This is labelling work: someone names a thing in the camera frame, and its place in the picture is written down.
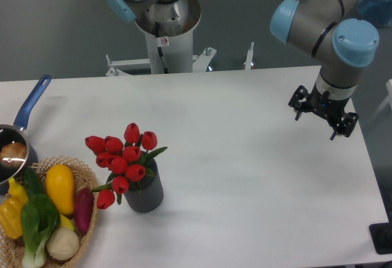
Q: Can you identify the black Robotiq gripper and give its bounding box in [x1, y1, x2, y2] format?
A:
[288, 85, 359, 140]

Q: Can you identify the red tulip bouquet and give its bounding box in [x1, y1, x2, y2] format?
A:
[85, 122, 167, 210]

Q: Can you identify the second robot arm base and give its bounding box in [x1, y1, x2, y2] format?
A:
[106, 0, 201, 37]

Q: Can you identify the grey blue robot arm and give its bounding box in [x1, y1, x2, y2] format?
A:
[269, 0, 379, 137]

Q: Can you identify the dark grey ribbed vase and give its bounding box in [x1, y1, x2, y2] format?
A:
[124, 159, 164, 214]

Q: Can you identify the black device at table edge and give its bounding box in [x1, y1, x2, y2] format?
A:
[369, 223, 391, 255]

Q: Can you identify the purple eggplant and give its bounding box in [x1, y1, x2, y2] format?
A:
[73, 187, 94, 234]

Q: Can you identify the yellow squash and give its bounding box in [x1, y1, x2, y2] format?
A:
[45, 164, 75, 217]

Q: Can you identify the yellow banana piece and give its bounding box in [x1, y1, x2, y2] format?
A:
[59, 214, 75, 231]

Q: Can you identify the beige garlic bulb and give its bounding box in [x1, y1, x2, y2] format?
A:
[47, 228, 80, 261]

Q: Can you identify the green cucumber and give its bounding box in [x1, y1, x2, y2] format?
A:
[23, 168, 47, 199]

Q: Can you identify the green bok choy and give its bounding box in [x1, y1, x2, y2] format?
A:
[21, 194, 60, 267]

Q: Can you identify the brown bread bun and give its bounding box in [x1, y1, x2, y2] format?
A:
[1, 142, 27, 168]

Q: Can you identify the small yellow pepper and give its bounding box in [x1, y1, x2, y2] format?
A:
[8, 177, 28, 205]

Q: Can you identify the yellow bell pepper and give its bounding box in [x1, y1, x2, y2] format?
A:
[1, 198, 23, 239]

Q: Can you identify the woven bamboo basket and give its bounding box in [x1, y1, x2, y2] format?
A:
[1, 156, 98, 267]

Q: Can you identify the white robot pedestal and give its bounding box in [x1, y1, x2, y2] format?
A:
[105, 32, 255, 77]

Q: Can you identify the blue handled saucepan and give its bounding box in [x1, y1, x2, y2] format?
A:
[1, 75, 51, 195]

